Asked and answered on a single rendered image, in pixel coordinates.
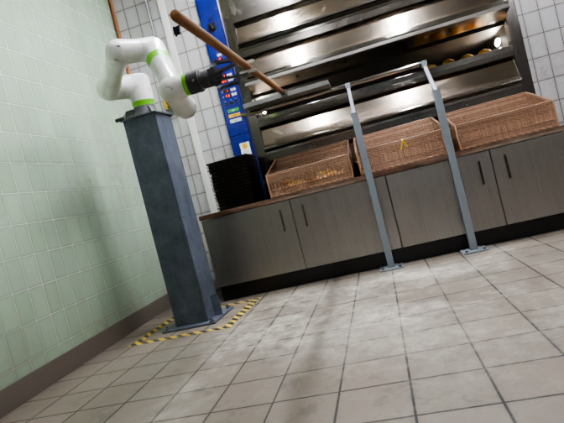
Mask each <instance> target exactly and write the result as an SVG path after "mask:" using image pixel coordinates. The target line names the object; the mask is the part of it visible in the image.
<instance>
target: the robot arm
mask: <svg viewBox="0 0 564 423"><path fill-rule="evenodd" d="M105 58H106V60H105V67H104V71H103V73H102V77H101V79H100V80H99V82H98V83H97V93H98V95H99V96H100V97H101V98H102V99H104V100H106V101H116V100H123V99H129V100H130V101H131V104H132V106H133V110H130V111H127V112H125V113H126V114H124V115H123V117H120V118H117V119H115V122H116V123H119V122H120V121H122V120H125V119H128V118H132V117H135V116H138V115H140V114H144V113H146V112H151V111H153V110H156V111H158V110H157V108H156V106H155V104H154V94H153V91H152V88H151V85H150V81H149V77H148V76H147V75H146V74H144V73H134V74H129V75H124V71H125V70H126V68H127V66H128V65H130V64H134V63H140V62H146V63H147V65H148V66H149V68H150V70H151V71H152V72H153V73H154V75H155V76H156V78H157V79H158V80H159V86H158V91H159V95H160V96H161V98H162V99H163V100H165V101H166V102H167V103H168V104H169V105H170V107H171V108H172V110H173V111H174V113H175V115H176V116H177V117H179V118H183V119H187V118H191V117H193V116H194V115H195V113H196V109H197V106H196V101H195V100H194V99H193V97H192V96H191V95H194V94H197V93H200V92H204V91H205V90H206V89H207V88H210V87H213V86H217V87H218V88H219V91H224V90H225V89H226V88H228V87H230V86H234V85H236V84H238V83H240V82H241V79H242V77H245V76H248V73H250V72H253V71H256V70H257V69H256V68H253V69H250V70H245V71H241V72H239V74H240V75H232V76H223V75H222V73H223V72H224V71H227V70H229V69H231V68H233V67H234V66H236V65H237V64H236V63H234V62H233V61H231V60H229V59H224V60H212V67H210V68H209V69H206V70H202V71H198V70H194V71H192V72H188V73H185V74H183V75H179V76H178V74H177V72H176V69H175V66H174V64H173V61H172V59H171V58H170V54H169V52H168V50H167V49H166V48H165V45H164V43H163V42H162V41H161V40H160V39H158V38H156V37H152V36H151V37H145V38H141V39H113V40H111V41H109V42H108V43H107V46H106V49H105ZM229 62H232V63H231V64H229V65H226V66H224V67H222V68H220V69H218V68H216V67H215V66H216V65H220V64H225V63H229ZM238 66H239V65H238ZM231 79H237V80H235V81H231V82H229V83H227V84H225V85H220V84H221V83H222V81H225V80H231ZM219 85H220V86H219Z"/></svg>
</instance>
